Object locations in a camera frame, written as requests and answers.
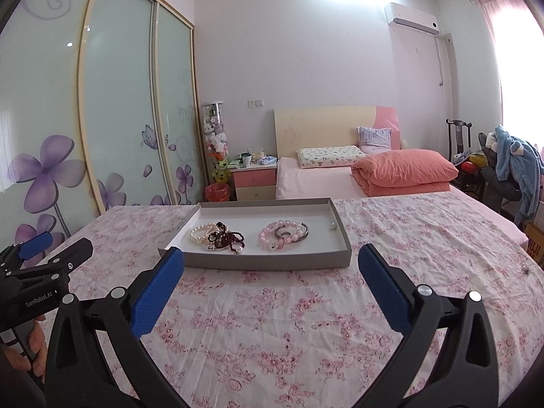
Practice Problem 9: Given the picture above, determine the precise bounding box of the silver cuff bangle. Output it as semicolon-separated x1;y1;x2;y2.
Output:
274;220;309;244

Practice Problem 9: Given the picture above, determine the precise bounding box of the pink floral bed sheet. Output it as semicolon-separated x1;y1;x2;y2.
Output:
70;192;543;407

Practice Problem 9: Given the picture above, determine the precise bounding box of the black bead necklace with pearl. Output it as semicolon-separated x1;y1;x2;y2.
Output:
209;220;245;256

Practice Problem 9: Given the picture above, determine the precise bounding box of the white wall switch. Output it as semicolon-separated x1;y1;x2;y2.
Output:
247;100;264;109

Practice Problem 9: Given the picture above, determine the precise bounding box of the dark wooden chair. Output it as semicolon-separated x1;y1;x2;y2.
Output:
445;119;472;162

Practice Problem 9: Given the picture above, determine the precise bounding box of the red lined waste basket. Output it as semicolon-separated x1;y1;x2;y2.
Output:
205;182;231;202

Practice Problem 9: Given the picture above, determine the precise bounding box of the person's left hand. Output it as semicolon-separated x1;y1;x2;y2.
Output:
1;315;48;382

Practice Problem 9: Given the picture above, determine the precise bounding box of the pink window curtain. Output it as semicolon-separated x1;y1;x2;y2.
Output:
476;0;524;146

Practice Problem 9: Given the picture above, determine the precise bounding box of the pink mattress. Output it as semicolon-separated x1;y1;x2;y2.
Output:
276;157;528;248

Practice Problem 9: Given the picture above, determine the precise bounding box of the pink chunky bead bracelet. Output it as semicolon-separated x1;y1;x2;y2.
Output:
257;218;304;252

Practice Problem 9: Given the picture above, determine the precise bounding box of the white pearl bracelet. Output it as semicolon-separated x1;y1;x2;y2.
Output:
188;222;222;247

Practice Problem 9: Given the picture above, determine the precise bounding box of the dark red bead bracelet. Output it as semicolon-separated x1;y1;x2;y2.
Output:
207;220;245;253

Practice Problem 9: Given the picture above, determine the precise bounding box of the beige and pink headboard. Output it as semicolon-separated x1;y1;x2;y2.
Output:
274;105;401;158

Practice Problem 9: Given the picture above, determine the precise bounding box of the clear tube of plush toys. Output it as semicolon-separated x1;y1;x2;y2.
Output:
201;101;230;184

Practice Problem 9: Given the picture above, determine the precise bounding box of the blue plush garment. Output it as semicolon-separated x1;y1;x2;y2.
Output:
494;124;543;225

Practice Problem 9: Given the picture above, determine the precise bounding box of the sliding wardrobe with purple flowers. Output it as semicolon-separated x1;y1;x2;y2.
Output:
1;0;206;246

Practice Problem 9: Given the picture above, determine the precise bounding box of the grey shallow cardboard tray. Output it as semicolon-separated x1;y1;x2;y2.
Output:
158;198;351;272

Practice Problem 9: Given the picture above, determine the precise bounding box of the purple patterned pillow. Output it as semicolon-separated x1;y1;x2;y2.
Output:
357;126;392;154

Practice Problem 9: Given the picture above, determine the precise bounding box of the pink beige nightstand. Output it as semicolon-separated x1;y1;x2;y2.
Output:
232;164;277;202

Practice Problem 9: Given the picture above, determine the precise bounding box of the white wall air conditioner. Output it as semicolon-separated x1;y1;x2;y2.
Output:
385;3;440;36

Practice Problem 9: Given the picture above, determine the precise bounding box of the white mug on nightstand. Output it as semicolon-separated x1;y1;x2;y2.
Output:
242;153;253;168

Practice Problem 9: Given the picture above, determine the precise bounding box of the folded salmon pink quilt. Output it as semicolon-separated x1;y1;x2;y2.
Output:
351;149;458;197

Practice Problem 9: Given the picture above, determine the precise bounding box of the floral white pillow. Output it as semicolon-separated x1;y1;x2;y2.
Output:
297;146;366;169

